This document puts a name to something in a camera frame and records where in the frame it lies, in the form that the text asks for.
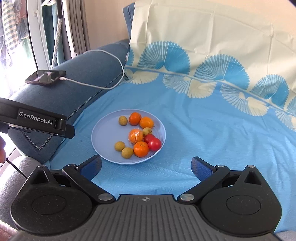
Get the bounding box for small yellow longan fruit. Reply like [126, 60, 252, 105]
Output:
[114, 141, 125, 152]

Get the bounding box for large orange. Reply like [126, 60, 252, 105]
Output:
[128, 128, 144, 145]

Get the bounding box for small orange mandarin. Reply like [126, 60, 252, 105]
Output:
[133, 141, 149, 158]

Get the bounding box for red cherry tomato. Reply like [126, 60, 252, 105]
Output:
[144, 133, 155, 144]

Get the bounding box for person's left hand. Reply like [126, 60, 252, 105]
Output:
[0, 137, 6, 163]

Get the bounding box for smartphone on armrest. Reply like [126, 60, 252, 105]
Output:
[25, 70, 66, 86]

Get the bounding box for small longan on plate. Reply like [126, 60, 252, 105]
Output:
[118, 116, 128, 126]

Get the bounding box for blue denim sofa armrest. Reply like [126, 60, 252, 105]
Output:
[9, 39, 130, 163]

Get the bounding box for orange mandarin on plate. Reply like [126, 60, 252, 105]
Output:
[128, 112, 142, 126]

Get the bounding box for small pear on plate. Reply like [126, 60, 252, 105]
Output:
[142, 127, 152, 136]

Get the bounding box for red tomato on plate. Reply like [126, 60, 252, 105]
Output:
[148, 137, 162, 151]

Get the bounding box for grey curtain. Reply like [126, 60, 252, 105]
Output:
[62, 0, 90, 58]

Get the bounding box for blue patterned bed sheet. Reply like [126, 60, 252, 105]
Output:
[49, 1, 295, 232]

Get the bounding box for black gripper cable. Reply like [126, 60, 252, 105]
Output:
[5, 158, 28, 179]

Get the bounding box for white charging cable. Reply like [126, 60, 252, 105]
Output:
[59, 49, 125, 90]

